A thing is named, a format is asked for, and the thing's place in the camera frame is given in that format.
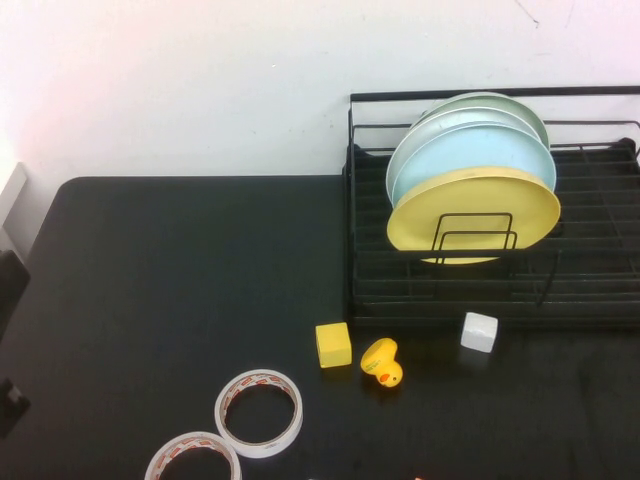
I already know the yellow plastic plate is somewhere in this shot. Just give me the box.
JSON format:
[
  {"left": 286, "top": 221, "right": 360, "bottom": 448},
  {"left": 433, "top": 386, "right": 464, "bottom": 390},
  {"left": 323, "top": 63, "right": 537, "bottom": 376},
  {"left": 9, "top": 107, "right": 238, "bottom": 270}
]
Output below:
[{"left": 385, "top": 165, "right": 562, "bottom": 266}]

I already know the pale grey plate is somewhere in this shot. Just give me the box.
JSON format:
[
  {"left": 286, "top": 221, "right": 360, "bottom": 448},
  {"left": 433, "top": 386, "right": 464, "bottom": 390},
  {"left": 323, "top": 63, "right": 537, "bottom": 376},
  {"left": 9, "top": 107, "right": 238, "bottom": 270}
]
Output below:
[{"left": 385, "top": 105, "right": 544, "bottom": 201}]

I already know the light blue plate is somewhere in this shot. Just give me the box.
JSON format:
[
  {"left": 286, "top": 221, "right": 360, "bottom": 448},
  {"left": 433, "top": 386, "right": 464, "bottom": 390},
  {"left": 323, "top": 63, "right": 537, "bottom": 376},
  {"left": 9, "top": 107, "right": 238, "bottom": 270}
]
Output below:
[{"left": 391, "top": 124, "right": 558, "bottom": 207}]

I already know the pale green plate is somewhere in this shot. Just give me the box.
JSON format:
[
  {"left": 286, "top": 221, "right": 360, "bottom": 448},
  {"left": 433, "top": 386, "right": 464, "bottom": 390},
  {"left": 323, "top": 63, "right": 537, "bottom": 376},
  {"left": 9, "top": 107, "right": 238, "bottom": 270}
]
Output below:
[{"left": 423, "top": 91, "right": 552, "bottom": 149}]

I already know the yellow cube block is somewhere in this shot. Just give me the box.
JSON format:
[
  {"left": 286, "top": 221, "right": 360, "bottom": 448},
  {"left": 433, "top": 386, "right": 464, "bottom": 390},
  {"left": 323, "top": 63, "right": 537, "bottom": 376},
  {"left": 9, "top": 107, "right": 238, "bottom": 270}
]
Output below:
[{"left": 314, "top": 321, "right": 353, "bottom": 371}]

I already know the yellow rubber duck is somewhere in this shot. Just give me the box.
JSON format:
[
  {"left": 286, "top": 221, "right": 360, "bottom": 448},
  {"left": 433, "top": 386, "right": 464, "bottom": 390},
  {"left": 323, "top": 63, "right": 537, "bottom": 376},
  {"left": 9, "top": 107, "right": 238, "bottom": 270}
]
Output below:
[{"left": 360, "top": 337, "right": 405, "bottom": 390}]

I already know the white cube block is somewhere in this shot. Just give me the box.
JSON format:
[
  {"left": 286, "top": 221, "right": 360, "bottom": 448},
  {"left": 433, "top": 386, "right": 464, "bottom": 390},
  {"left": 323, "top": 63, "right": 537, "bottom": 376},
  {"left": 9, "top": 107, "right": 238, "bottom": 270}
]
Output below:
[{"left": 459, "top": 311, "right": 500, "bottom": 355}]

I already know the white double-sided tape roll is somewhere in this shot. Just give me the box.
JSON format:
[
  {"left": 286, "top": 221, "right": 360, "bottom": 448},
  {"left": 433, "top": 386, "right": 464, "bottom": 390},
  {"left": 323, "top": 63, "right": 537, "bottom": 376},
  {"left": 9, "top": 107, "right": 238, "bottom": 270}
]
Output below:
[
  {"left": 214, "top": 368, "right": 305, "bottom": 460},
  {"left": 144, "top": 431, "right": 244, "bottom": 480}
]

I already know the black wire dish rack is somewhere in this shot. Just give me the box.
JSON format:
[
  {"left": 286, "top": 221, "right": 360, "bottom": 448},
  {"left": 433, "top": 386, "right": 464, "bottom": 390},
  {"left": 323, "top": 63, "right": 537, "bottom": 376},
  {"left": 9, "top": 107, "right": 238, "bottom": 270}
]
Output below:
[{"left": 341, "top": 85, "right": 640, "bottom": 329}]

